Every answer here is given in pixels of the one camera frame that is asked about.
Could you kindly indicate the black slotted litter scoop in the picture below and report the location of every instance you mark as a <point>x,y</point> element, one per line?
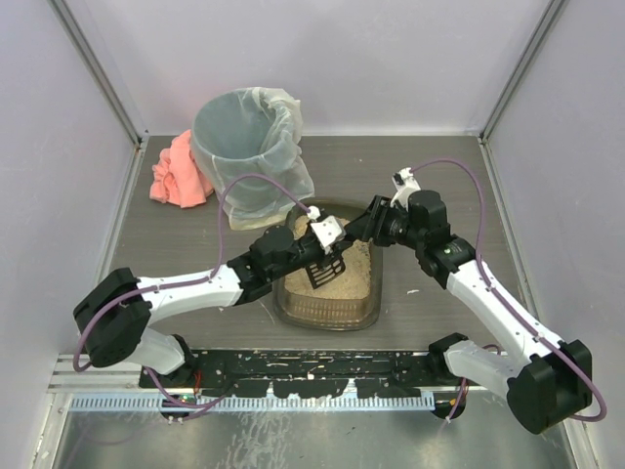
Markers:
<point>326,271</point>

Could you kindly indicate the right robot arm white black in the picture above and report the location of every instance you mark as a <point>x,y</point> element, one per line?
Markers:
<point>543,379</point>

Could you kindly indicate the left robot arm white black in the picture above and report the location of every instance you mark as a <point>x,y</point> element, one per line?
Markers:
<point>115,318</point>

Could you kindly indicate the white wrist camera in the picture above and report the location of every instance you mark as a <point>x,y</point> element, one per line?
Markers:
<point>327,229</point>
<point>405,184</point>

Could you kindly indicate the black taped base rail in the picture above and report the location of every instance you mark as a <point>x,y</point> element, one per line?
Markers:
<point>313,374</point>

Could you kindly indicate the beige cat litter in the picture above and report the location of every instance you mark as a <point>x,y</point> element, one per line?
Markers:
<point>352,284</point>

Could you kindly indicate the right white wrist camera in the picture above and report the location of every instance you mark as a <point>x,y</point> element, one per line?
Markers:
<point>405,184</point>

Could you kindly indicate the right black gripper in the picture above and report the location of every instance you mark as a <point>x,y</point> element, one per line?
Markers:
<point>376,221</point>

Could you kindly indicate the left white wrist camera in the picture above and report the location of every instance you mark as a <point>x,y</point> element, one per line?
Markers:
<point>327,229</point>

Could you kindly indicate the dark translucent litter box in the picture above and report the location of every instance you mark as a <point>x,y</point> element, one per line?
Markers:
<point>331,314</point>

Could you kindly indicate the pink cloth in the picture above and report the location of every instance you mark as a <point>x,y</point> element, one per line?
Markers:
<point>177,179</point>

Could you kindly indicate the grey slotted cable duct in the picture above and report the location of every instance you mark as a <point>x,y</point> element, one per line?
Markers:
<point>348,402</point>

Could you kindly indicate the bin with translucent bag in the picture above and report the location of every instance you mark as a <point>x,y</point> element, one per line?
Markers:
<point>246,142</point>

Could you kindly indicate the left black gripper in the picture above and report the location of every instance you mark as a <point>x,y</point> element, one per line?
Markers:
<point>321,251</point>

